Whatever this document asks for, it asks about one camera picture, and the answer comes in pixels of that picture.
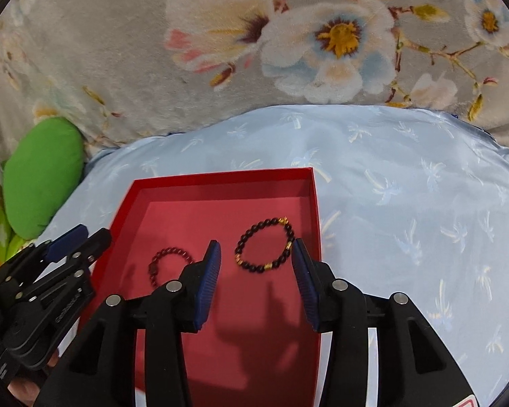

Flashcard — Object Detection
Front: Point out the person's left hand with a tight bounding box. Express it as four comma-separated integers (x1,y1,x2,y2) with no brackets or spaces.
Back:
8,350,59,406

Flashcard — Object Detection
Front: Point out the red cardboard box tray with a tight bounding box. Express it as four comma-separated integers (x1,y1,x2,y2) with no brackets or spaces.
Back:
82,168,321,406

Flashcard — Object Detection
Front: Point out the green round cushion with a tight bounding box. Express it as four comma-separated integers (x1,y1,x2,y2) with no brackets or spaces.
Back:
3,118,84,240

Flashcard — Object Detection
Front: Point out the grey floral blanket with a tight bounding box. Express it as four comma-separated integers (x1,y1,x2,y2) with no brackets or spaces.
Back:
0,0,509,161

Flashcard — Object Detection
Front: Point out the black and gold bead bracelet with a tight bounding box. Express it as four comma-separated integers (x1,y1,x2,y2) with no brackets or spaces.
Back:
234,216,297,274

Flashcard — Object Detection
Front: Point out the dark red bead bracelet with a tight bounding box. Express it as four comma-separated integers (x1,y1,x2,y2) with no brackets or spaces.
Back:
147,245,196,289

